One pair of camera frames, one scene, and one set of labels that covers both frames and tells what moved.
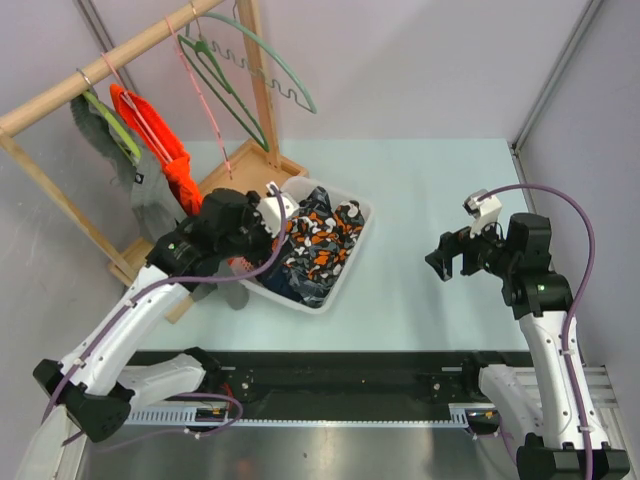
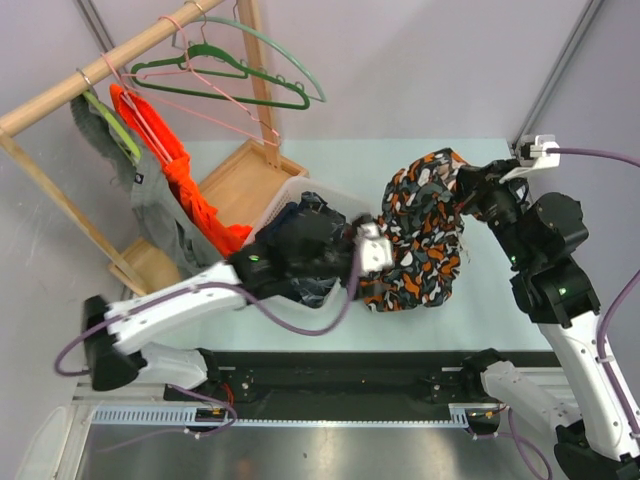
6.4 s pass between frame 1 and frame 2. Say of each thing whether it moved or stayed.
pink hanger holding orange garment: stayed
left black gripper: moved
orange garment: stayed
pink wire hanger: moved
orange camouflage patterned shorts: moved
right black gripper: moved
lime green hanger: stayed
